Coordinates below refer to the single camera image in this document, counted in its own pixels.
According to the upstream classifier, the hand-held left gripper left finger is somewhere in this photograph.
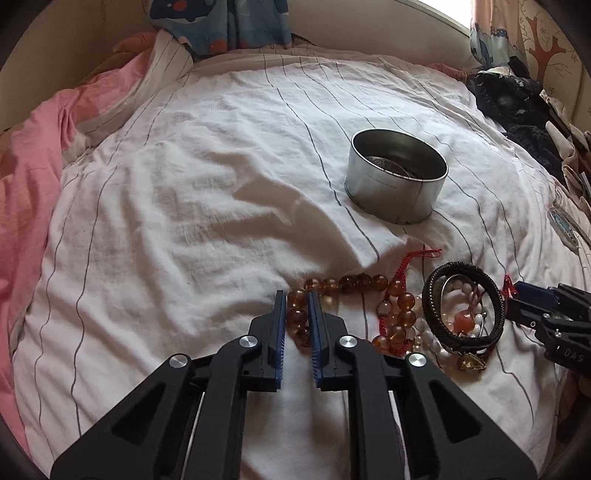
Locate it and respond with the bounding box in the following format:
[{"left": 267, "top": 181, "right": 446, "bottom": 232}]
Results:
[{"left": 50, "top": 290, "right": 287, "bottom": 480}]

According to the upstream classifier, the round metal tin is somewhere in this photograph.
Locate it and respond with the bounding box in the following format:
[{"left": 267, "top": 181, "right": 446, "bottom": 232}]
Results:
[{"left": 344, "top": 129, "right": 450, "bottom": 226}]

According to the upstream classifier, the amber bead bracelet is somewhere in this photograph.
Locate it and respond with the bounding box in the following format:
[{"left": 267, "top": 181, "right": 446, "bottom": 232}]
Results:
[{"left": 286, "top": 272, "right": 419, "bottom": 358}]

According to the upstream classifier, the black woven bracelet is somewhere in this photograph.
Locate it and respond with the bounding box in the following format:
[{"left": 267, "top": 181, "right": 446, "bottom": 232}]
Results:
[{"left": 421, "top": 261, "right": 506, "bottom": 352}]

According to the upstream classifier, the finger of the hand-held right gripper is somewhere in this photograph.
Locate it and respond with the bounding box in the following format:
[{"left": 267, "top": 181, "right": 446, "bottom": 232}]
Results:
[
  {"left": 514, "top": 281, "right": 591, "bottom": 319},
  {"left": 505, "top": 298, "right": 556, "bottom": 330}
]

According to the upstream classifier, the round badge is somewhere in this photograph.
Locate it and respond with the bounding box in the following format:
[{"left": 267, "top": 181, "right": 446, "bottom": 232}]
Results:
[{"left": 549, "top": 203, "right": 581, "bottom": 251}]

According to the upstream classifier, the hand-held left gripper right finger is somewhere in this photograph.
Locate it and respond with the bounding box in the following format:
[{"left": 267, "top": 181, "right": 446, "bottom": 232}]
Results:
[{"left": 308, "top": 290, "right": 539, "bottom": 480}]

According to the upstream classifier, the pink bead bracelet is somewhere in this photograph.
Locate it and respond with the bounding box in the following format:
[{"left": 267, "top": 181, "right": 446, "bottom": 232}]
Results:
[{"left": 443, "top": 284, "right": 486, "bottom": 337}]

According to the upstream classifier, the pink bed sheet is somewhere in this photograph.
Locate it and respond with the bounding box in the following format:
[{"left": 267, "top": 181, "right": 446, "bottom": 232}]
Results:
[{"left": 0, "top": 31, "right": 158, "bottom": 455}]

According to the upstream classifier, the pile of black clothes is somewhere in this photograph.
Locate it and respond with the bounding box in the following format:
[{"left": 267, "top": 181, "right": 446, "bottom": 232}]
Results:
[{"left": 465, "top": 67, "right": 571, "bottom": 178}]

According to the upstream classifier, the beige tree print curtain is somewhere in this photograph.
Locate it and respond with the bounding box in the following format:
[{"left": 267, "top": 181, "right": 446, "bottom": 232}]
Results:
[{"left": 468, "top": 0, "right": 591, "bottom": 118}]

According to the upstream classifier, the white bead bracelet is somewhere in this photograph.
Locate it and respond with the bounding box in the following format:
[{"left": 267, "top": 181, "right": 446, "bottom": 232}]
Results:
[{"left": 412, "top": 277, "right": 491, "bottom": 360}]

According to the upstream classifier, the yellow pendant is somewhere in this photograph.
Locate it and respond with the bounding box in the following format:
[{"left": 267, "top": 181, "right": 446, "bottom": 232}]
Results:
[{"left": 457, "top": 353, "right": 488, "bottom": 373}]

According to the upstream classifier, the blue printed curtain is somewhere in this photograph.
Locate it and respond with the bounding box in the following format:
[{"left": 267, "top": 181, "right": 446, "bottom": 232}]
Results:
[{"left": 147, "top": 0, "right": 293, "bottom": 55}]

